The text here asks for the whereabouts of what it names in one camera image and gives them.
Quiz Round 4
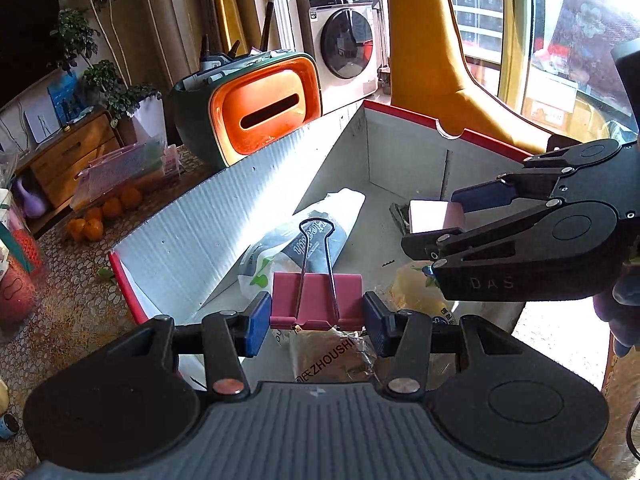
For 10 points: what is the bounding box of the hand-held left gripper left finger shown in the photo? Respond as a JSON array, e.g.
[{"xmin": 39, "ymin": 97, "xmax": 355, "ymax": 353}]
[{"xmin": 117, "ymin": 291, "xmax": 273, "ymax": 401}]

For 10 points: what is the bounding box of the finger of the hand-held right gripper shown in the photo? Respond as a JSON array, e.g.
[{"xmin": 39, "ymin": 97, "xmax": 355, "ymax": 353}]
[
  {"xmin": 401, "ymin": 200, "xmax": 562, "ymax": 269},
  {"xmin": 450, "ymin": 166, "xmax": 577, "ymax": 214}
]

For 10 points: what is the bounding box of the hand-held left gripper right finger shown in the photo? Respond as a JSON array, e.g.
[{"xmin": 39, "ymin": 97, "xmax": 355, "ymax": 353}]
[{"xmin": 362, "ymin": 291, "xmax": 523, "ymax": 401}]

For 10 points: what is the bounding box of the yellow snack packet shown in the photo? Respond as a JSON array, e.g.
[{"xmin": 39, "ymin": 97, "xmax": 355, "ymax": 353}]
[{"xmin": 390, "ymin": 260, "xmax": 458, "ymax": 328}]

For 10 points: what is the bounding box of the brown snack packet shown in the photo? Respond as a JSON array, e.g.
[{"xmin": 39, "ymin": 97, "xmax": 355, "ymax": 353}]
[{"xmin": 272, "ymin": 327, "xmax": 378, "ymax": 385}]

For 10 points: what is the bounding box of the pink binder clip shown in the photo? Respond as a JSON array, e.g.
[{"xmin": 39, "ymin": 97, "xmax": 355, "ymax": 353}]
[{"xmin": 270, "ymin": 218, "xmax": 365, "ymax": 332}]

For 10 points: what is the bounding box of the white plastic snack bag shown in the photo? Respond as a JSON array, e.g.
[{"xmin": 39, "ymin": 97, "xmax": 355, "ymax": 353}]
[{"xmin": 237, "ymin": 187, "xmax": 367, "ymax": 301}]

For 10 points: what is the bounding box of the white cardboard box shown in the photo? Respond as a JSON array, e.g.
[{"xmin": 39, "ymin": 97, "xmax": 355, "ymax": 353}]
[{"xmin": 107, "ymin": 99, "xmax": 551, "ymax": 386}]

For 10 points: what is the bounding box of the person's right hand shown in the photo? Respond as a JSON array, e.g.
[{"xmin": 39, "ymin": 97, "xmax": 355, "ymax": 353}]
[{"xmin": 593, "ymin": 262, "xmax": 640, "ymax": 358}]

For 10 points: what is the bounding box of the pink clear plastic pouch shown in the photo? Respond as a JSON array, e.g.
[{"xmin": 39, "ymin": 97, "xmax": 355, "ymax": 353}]
[{"xmin": 70, "ymin": 140, "xmax": 181, "ymax": 211}]

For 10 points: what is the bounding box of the white washing machine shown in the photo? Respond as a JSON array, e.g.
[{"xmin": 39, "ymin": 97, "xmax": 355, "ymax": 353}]
[{"xmin": 295, "ymin": 0, "xmax": 381, "ymax": 116}]

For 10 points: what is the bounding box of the orange and green storage bin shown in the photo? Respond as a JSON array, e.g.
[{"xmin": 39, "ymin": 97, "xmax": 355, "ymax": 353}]
[{"xmin": 167, "ymin": 50, "xmax": 323, "ymax": 171}]

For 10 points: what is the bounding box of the white plant pot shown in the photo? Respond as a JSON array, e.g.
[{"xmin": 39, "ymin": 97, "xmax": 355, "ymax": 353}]
[{"xmin": 131, "ymin": 97, "xmax": 168, "ymax": 148}]

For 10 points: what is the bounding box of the red mesh basket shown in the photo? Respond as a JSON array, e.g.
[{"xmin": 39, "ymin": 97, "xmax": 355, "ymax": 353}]
[{"xmin": 0, "ymin": 225, "xmax": 46, "ymax": 326}]

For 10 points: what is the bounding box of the wooden drawer cabinet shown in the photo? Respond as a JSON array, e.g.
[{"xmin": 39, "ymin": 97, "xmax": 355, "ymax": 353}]
[{"xmin": 17, "ymin": 110, "xmax": 123, "ymax": 211}]

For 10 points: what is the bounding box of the purple vase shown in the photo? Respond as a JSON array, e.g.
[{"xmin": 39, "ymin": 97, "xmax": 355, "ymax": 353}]
[{"xmin": 14, "ymin": 177, "xmax": 48, "ymax": 218}]

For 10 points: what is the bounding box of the black walkie talkie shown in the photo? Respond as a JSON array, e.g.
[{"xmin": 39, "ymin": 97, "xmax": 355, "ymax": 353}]
[{"xmin": 199, "ymin": 34, "xmax": 223, "ymax": 72}]

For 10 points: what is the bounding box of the makeup brush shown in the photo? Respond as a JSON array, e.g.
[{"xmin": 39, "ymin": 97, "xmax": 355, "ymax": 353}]
[{"xmin": 259, "ymin": 0, "xmax": 277, "ymax": 53}]

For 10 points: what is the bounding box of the blue printed box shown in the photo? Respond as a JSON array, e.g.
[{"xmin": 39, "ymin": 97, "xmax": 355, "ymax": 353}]
[{"xmin": 47, "ymin": 71, "xmax": 83, "ymax": 123}]

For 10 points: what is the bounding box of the yellow curtain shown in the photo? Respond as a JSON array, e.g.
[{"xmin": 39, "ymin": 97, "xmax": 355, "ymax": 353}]
[{"xmin": 210, "ymin": 0, "xmax": 251, "ymax": 56}]

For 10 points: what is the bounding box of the tall green potted plant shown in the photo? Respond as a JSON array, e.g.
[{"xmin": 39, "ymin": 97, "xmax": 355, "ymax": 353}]
[{"xmin": 50, "ymin": 0, "xmax": 163, "ymax": 121}]

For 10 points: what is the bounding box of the black flat television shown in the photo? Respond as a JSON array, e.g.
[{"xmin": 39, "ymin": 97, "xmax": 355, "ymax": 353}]
[{"xmin": 0, "ymin": 0, "xmax": 61, "ymax": 106}]

